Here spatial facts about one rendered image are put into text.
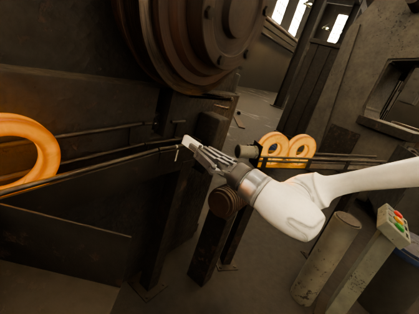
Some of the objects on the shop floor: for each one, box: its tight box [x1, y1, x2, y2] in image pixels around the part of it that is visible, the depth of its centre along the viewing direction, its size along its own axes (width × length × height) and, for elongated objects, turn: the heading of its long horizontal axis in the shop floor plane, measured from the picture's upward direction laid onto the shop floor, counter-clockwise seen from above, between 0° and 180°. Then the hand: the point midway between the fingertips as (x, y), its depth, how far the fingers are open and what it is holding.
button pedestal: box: [313, 203, 411, 314], centre depth 115 cm, size 16×24×62 cm, turn 109°
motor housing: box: [186, 183, 248, 287], centre depth 116 cm, size 13×22×54 cm, turn 109°
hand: (192, 144), depth 75 cm, fingers closed
